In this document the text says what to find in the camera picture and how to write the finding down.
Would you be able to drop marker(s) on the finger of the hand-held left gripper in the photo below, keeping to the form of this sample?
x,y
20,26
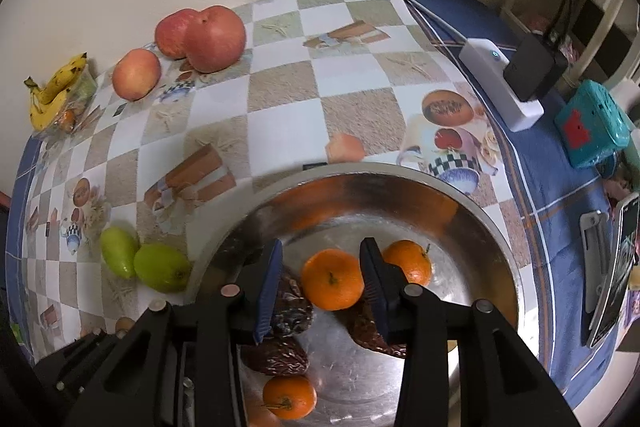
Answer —
x,y
75,367

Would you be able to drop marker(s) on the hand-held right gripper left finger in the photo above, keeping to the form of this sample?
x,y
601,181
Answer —
x,y
267,294

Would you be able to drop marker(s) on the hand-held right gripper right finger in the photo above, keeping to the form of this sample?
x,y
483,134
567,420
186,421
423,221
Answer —
x,y
375,289

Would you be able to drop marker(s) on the orange tangerine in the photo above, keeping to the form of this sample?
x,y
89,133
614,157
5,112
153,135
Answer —
x,y
332,279
407,262
290,397

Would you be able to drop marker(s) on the round metal plate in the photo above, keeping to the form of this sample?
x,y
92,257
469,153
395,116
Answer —
x,y
350,212

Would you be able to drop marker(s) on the round green fruit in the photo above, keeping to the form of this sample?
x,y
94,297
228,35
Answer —
x,y
162,267

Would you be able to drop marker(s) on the elongated green fruit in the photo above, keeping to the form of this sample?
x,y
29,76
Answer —
x,y
120,252

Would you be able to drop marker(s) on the checkered printed tablecloth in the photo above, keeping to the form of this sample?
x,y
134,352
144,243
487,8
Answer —
x,y
350,72

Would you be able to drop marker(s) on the grey flat device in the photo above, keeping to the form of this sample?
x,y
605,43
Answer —
x,y
592,257

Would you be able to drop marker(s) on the white power strip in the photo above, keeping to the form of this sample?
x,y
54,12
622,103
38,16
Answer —
x,y
520,114

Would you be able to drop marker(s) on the smartphone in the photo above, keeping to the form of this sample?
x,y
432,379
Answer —
x,y
617,267

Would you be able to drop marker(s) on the yellow banana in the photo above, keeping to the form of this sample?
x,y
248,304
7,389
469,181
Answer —
x,y
62,74
44,117

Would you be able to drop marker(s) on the pale orange-red apple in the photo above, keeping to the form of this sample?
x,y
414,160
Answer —
x,y
136,74

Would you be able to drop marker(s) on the large red apple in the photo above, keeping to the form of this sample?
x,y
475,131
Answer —
x,y
215,38

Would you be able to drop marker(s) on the clear plastic bag of produce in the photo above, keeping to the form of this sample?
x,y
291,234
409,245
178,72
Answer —
x,y
84,94

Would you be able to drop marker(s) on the black power adapter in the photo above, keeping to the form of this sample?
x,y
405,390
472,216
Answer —
x,y
532,67

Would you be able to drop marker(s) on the dark red apple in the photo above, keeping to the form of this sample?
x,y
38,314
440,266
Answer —
x,y
171,32

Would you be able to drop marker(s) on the teal box with red patch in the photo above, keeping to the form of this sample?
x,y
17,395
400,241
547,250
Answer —
x,y
605,117

